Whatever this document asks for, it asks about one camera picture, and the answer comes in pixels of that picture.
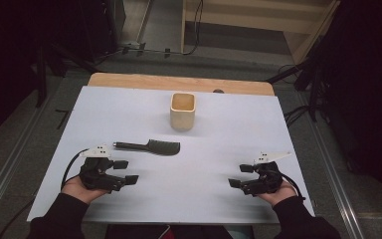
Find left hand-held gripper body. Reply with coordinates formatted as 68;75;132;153
79;143;127;194

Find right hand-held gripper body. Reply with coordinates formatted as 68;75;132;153
242;150;292;197

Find person's right hand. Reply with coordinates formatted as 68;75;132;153
258;180;298;208

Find person's left hand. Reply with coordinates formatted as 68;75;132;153
61;174;109;205

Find white paper mat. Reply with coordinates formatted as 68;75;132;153
27;85;318;226

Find beige square cup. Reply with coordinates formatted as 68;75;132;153
169;92;197;131

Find black stand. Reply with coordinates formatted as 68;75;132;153
265;56;331;124
33;41;97;109

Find black curtain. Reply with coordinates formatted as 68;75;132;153
0;0;118;151
306;0;382;222

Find light wooden shelf unit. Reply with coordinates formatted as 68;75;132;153
180;0;342;66

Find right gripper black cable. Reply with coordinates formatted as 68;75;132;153
268;168;307;201

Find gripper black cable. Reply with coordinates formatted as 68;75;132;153
268;168;307;201
60;148;91;193

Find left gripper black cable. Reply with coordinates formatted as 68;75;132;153
60;148;91;193

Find metal floor rail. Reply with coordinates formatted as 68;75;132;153
296;93;366;239
0;96;53;230

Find bundle of black floor cables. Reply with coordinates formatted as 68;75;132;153
283;105;313;128

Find thin black floor cable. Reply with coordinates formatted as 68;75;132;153
0;198;37;239

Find black floor cable with clips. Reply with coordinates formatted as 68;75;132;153
94;41;184;65

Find hanging black cable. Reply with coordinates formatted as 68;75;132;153
182;0;204;57

